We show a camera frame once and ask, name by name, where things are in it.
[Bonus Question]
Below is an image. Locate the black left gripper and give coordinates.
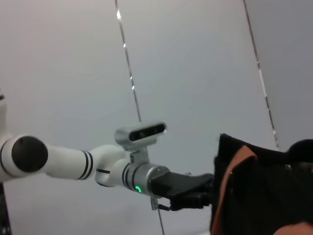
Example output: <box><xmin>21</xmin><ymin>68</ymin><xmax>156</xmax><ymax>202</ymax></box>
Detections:
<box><xmin>150</xmin><ymin>171</ymin><xmax>216</xmax><ymax>211</ymax></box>

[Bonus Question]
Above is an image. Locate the black food bag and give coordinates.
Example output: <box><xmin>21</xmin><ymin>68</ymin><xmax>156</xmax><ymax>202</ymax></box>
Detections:
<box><xmin>209</xmin><ymin>133</ymin><xmax>313</xmax><ymax>235</ymax></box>

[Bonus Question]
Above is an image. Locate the left gripper cable with plug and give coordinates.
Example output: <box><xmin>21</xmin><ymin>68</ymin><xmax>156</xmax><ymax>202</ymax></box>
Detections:
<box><xmin>149</xmin><ymin>196</ymin><xmax>177</xmax><ymax>212</ymax></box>

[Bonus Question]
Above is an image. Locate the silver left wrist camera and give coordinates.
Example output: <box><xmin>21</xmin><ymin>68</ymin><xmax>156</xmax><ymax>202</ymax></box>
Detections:
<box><xmin>114</xmin><ymin>120</ymin><xmax>168</xmax><ymax>164</ymax></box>

